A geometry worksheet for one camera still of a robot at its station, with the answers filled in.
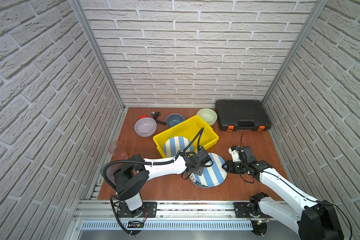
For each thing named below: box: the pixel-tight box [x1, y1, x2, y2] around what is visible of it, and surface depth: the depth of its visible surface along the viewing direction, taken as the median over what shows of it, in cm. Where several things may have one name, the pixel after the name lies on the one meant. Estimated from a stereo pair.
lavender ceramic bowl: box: [134, 117, 157, 137], surface depth 105 cm
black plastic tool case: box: [215, 99, 272, 131], surface depth 106 cm
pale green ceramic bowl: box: [196, 108, 218, 126], surface depth 112 cm
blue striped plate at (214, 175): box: [192, 152, 228, 187], surface depth 84 cm
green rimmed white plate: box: [189, 172, 211, 188], surface depth 81 cm
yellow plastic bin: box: [152, 115, 219, 159], surface depth 98 cm
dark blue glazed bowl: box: [165, 113, 185, 127], surface depth 109 cm
